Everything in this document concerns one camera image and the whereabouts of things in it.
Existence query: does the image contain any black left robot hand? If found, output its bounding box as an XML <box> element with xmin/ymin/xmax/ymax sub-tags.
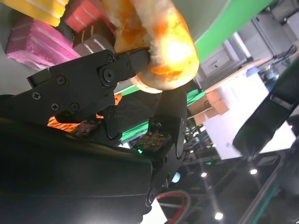
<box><xmin>232</xmin><ymin>63</ymin><xmax>299</xmax><ymax>157</ymax></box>

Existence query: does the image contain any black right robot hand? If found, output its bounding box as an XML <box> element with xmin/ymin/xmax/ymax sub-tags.
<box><xmin>0</xmin><ymin>46</ymin><xmax>188</xmax><ymax>224</ymax></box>

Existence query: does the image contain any orange striped ring bread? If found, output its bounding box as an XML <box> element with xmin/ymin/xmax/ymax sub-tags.
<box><xmin>102</xmin><ymin>0</ymin><xmax>199</xmax><ymax>94</ymax></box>

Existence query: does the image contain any pale green bowl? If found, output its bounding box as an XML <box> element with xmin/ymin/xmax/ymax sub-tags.
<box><xmin>0</xmin><ymin>0</ymin><xmax>232</xmax><ymax>96</ymax></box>

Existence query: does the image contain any orange wicker basket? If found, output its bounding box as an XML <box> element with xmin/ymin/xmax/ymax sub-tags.
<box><xmin>46</xmin><ymin>93</ymin><xmax>123</xmax><ymax>135</ymax></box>

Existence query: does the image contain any brown chocolate cake slice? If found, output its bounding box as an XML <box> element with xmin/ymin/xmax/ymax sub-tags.
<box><xmin>72</xmin><ymin>23</ymin><xmax>116</xmax><ymax>56</ymax></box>

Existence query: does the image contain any pink cake slice with cherry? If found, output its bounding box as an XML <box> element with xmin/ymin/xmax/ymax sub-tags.
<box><xmin>6</xmin><ymin>16</ymin><xmax>81</xmax><ymax>70</ymax></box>

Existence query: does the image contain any salmon striped cake slice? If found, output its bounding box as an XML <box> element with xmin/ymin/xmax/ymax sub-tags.
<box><xmin>64</xmin><ymin>0</ymin><xmax>106</xmax><ymax>33</ymax></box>

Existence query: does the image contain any yellow cake slice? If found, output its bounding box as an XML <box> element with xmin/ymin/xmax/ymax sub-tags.
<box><xmin>0</xmin><ymin>0</ymin><xmax>70</xmax><ymax>28</ymax></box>

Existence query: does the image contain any brown cardboard box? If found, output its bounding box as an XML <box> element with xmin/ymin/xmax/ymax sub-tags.
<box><xmin>186</xmin><ymin>90</ymin><xmax>231</xmax><ymax>124</ymax></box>

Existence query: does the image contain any grey drawer cabinet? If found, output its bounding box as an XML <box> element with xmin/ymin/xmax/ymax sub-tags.
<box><xmin>198</xmin><ymin>7</ymin><xmax>299</xmax><ymax>79</ymax></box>

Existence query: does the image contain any black backdrop cloth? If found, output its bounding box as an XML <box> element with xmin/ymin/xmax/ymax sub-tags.
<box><xmin>114</xmin><ymin>90</ymin><xmax>163</xmax><ymax>140</ymax></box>

